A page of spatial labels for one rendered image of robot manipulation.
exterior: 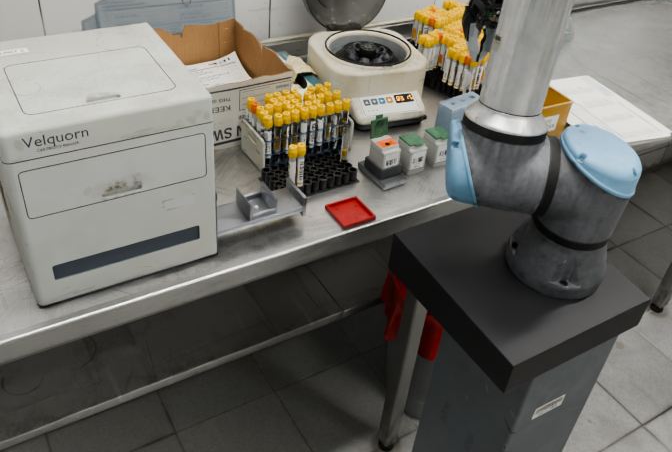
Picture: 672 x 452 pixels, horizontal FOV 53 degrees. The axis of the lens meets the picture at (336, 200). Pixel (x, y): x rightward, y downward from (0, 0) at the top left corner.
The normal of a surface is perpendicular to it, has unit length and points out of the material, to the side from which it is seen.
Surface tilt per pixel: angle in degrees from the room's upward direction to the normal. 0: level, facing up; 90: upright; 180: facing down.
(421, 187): 0
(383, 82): 90
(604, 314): 3
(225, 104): 92
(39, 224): 90
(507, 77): 81
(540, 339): 3
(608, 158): 10
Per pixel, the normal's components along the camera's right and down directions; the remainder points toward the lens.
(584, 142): 0.25, -0.73
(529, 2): -0.47, 0.35
